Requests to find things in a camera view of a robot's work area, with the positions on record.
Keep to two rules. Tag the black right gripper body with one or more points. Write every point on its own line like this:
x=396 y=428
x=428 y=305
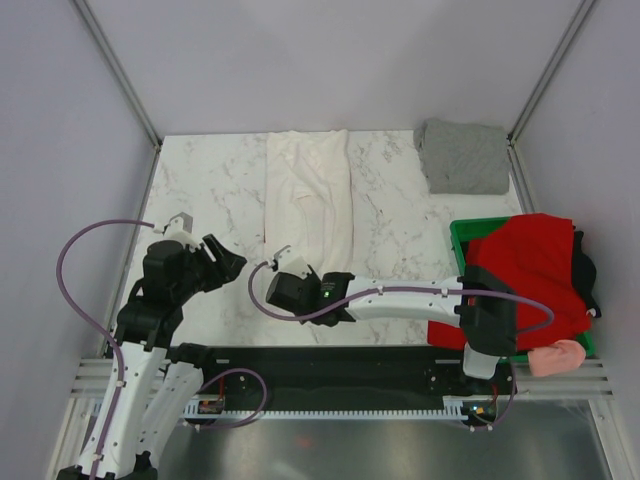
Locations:
x=313 y=277

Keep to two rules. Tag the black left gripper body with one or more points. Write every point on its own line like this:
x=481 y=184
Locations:
x=201 y=275

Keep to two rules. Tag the white red printed t shirt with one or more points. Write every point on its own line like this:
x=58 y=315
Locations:
x=308 y=198

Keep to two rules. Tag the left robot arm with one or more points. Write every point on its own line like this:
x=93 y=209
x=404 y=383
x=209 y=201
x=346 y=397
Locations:
x=134 y=424

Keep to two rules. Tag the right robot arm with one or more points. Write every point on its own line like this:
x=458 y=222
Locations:
x=477 y=303

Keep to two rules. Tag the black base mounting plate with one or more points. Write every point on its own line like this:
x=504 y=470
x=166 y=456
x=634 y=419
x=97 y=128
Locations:
x=350 y=379

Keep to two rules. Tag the green plastic bin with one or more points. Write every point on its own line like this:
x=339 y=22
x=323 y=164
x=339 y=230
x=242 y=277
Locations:
x=465 y=240

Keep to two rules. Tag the folded grey t shirt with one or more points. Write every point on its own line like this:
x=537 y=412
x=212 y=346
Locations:
x=462 y=158

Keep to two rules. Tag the pink t shirt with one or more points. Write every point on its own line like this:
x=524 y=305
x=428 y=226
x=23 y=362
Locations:
x=560 y=357

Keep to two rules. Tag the black t shirt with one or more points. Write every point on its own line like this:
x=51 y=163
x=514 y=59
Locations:
x=583 y=275

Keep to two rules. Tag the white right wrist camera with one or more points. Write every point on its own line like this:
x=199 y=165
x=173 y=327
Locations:
x=288 y=260

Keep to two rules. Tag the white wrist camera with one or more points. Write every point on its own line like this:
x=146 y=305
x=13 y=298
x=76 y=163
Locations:
x=288 y=260
x=179 y=229

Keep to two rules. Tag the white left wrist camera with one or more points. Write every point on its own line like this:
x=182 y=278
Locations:
x=179 y=229

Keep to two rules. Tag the white slotted cable duct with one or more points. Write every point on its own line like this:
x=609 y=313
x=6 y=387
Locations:
x=199 y=409

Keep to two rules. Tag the aluminium frame post left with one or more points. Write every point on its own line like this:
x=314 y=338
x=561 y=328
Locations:
x=115 y=67

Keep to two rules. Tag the aluminium frame post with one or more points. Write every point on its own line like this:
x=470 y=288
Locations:
x=573 y=29
x=115 y=67

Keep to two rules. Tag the aluminium front rail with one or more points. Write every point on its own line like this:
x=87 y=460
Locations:
x=589 y=382

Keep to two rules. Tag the aluminium frame post right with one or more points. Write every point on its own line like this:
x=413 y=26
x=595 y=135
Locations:
x=573 y=29

